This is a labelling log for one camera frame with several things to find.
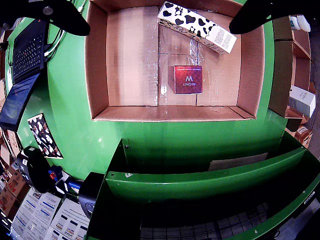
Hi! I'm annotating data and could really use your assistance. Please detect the large cardboard tray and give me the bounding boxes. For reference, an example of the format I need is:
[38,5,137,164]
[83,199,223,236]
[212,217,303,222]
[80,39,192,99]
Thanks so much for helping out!
[84,0,266,123]

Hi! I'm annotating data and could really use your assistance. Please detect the black handheld device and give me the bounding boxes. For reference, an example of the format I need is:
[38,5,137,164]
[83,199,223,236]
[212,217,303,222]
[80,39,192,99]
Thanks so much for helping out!
[17,146,60,195]

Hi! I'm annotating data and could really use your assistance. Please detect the black patterned card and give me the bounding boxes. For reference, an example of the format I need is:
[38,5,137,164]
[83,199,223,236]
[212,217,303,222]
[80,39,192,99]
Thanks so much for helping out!
[26,112,64,160]

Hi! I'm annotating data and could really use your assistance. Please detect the printed paper sheet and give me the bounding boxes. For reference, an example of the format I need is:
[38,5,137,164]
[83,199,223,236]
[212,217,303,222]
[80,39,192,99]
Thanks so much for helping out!
[11,187,42,240]
[29,191,63,240]
[44,197,91,240]

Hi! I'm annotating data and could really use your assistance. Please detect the red Secret carton box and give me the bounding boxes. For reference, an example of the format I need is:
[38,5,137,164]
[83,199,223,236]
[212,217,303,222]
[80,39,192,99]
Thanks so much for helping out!
[167,65,204,95]

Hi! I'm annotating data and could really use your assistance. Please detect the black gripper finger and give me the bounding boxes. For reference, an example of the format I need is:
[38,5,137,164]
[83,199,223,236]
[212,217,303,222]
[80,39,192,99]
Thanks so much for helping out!
[0,0,91,37]
[228,0,320,35]

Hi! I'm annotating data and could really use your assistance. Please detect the tall white carton box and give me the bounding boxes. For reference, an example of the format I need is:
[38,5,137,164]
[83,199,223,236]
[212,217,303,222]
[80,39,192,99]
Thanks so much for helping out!
[288,84,317,119]

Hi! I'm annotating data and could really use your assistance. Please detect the red printed cardboard box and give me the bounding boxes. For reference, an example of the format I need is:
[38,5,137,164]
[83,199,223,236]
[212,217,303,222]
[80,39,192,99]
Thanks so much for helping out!
[0,169,28,218]

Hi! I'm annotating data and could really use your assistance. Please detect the black plastic device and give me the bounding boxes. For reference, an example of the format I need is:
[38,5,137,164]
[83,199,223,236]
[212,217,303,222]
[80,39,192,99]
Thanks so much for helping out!
[78,171,106,219]

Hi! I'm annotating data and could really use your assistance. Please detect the white usb cable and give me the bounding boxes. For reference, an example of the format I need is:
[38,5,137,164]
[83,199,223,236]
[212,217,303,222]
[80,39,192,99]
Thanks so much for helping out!
[76,0,88,14]

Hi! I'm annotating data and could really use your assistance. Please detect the grey laptop cable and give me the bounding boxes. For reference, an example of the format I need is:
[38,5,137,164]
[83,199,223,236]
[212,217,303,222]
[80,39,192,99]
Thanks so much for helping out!
[43,24,68,62]

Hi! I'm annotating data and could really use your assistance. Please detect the black laptop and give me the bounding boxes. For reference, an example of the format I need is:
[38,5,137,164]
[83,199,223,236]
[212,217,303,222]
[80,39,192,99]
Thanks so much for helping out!
[0,18,50,132]

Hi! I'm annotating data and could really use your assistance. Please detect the brown cardboard sheet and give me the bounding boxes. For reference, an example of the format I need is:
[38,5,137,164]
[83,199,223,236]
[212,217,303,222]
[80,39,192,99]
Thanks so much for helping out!
[208,152,269,172]

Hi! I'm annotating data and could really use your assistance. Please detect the cow print carton box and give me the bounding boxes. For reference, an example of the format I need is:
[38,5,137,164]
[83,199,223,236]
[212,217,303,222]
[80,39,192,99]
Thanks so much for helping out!
[156,1,238,56]

